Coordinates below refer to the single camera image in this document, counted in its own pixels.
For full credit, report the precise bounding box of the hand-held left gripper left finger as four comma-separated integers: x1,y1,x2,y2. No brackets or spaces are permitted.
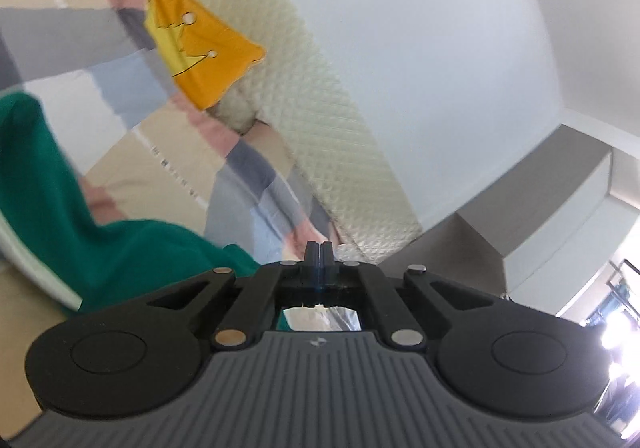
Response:
145,241,319,348

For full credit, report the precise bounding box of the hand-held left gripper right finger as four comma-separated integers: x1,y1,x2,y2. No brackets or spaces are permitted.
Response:
319,241,502,348

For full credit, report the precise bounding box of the green hoodie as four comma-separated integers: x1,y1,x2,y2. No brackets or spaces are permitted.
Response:
0,92,291,331

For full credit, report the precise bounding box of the cream quilted headboard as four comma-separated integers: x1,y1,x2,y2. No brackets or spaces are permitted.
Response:
167,0,424,265

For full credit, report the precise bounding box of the cream pillow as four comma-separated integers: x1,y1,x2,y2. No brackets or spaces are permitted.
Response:
206,80,262,135

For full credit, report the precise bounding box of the patchwork pastel blanket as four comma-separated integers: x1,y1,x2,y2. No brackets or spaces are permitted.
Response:
0,0,346,448

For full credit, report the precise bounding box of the grey cabinet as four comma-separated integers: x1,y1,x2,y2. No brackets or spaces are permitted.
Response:
380,123,640,323

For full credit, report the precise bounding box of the yellow pillow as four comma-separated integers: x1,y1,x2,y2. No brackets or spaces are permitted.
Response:
137,0,267,111

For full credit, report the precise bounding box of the bright window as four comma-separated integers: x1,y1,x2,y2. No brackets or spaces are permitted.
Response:
560,255,640,441

